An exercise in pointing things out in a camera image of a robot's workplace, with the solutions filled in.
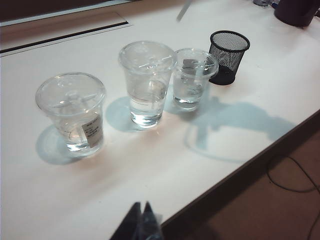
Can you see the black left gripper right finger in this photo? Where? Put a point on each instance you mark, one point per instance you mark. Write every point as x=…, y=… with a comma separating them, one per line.
x=152, y=225

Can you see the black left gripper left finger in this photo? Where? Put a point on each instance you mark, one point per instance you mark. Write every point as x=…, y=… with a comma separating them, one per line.
x=130, y=225

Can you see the clear lidded cup, paper label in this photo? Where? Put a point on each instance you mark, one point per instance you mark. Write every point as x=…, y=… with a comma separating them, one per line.
x=72, y=115

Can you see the small clear lidded cup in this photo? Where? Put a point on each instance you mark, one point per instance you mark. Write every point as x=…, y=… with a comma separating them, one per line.
x=190, y=92

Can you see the tall clear cup, printed logo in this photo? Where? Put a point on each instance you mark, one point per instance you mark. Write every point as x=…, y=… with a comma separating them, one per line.
x=147, y=82

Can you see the black mesh pen holder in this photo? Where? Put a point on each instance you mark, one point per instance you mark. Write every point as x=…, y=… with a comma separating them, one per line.
x=231, y=57

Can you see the brown desk partition panel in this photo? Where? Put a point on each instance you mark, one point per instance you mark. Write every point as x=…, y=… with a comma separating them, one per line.
x=62, y=6

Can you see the dark round container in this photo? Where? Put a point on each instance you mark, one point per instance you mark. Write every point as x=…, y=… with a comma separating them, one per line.
x=295, y=12

